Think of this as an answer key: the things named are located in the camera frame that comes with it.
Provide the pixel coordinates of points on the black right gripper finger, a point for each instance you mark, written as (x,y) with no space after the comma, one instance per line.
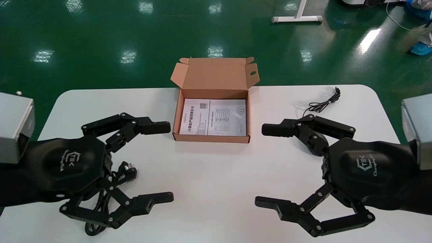
(280,130)

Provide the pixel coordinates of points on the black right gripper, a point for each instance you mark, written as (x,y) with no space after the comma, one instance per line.
(371,172)

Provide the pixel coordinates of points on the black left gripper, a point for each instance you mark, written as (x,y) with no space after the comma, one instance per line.
(64,165)

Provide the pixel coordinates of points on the open brown cardboard storage box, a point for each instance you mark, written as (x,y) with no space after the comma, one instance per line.
(216,76)

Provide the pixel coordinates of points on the white printed paper manual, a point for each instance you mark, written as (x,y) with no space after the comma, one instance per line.
(216,118)

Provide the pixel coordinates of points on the white table leg base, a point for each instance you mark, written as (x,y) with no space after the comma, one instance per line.
(297,19)

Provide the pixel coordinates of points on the white wheeled robot with pillar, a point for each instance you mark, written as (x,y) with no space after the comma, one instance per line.
(371,2)

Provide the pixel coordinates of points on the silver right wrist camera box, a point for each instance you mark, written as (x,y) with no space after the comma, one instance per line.
(418,128)

